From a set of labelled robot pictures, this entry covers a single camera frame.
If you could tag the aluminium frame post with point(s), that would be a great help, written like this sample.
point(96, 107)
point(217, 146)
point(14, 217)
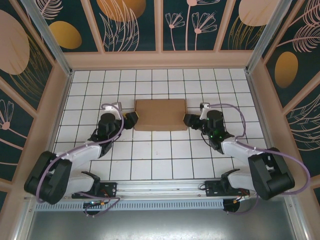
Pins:
point(268, 37)
point(55, 48)

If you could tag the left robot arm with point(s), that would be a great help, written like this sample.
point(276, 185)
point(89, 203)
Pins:
point(50, 182)

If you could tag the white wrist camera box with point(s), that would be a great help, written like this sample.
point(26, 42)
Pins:
point(111, 108)
point(205, 111)

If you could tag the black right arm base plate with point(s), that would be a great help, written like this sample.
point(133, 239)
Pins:
point(212, 190)

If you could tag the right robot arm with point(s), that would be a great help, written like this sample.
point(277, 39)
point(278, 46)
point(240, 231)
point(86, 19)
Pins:
point(275, 175)

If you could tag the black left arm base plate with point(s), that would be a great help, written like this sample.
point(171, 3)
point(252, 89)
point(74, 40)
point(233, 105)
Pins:
point(110, 190)

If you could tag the aluminium mounting rail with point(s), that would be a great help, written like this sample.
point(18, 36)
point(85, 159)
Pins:
point(160, 188)

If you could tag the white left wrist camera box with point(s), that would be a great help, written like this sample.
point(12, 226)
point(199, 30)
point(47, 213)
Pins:
point(111, 108)

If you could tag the brown cardboard box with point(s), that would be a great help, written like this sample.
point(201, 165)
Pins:
point(160, 115)

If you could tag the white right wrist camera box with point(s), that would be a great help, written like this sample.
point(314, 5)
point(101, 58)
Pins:
point(205, 111)

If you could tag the grey metal sheet panel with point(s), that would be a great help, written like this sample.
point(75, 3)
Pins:
point(160, 225)

